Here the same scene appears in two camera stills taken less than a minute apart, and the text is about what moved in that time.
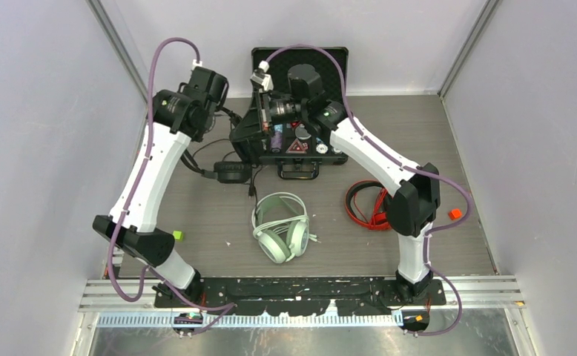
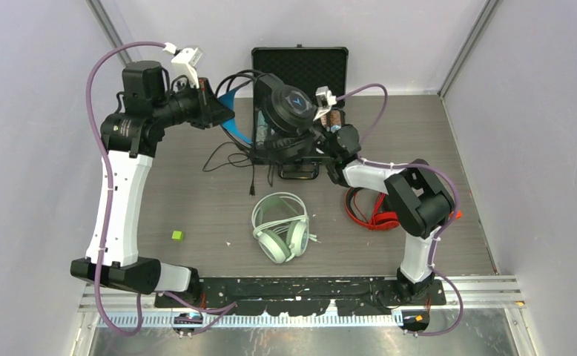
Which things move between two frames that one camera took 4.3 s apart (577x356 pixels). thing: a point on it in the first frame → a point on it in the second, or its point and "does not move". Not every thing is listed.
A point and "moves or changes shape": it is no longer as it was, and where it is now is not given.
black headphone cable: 251,188 moves or changes shape
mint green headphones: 280,225 does not move
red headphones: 380,219 does not move
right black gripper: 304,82 → 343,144
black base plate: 299,296 does not move
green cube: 178,234 does not move
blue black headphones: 234,172 → 275,120
